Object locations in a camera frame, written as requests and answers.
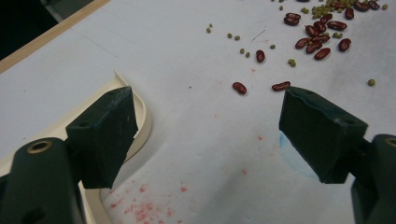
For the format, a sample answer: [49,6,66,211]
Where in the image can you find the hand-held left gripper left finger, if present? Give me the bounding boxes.
[65,86,139,189]

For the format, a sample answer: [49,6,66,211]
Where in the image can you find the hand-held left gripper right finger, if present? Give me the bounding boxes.
[278,86,369,185]

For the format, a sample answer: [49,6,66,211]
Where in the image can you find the cream plastic dustpan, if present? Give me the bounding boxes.
[0,70,153,224]

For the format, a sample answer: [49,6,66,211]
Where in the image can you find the green mung beans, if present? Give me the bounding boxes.
[205,0,390,88]

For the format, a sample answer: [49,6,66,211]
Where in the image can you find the pile of red kidney beans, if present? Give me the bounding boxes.
[232,0,381,96]

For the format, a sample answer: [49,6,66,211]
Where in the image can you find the white foam board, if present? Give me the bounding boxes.
[0,0,396,224]

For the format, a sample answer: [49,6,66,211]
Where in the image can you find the wooden table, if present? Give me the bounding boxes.
[0,0,111,75]

